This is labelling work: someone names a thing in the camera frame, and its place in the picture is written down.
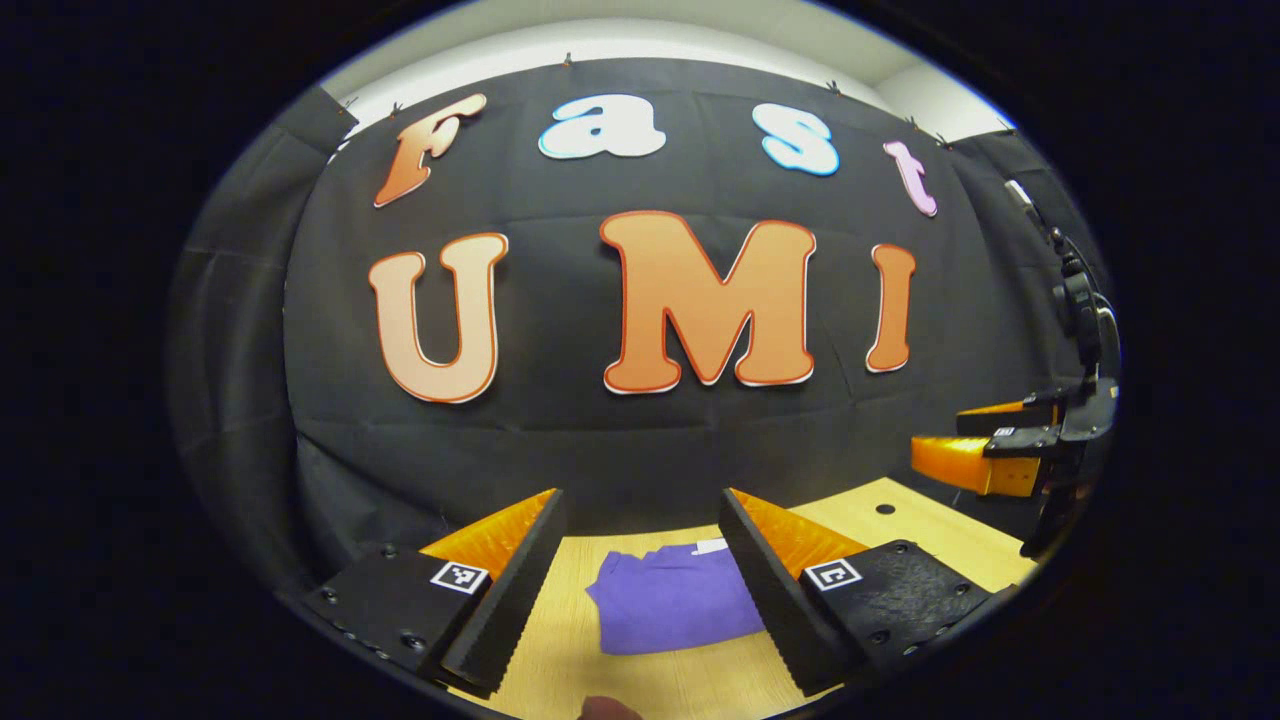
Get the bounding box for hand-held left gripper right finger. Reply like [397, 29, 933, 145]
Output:
[716, 487, 1001, 699]

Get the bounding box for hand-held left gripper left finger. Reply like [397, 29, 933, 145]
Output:
[303, 487, 568, 699]

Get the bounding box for black backdrop cloth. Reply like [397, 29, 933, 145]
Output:
[283, 57, 1061, 561]

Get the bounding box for purple shirt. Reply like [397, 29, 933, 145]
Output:
[586, 540, 769, 656]

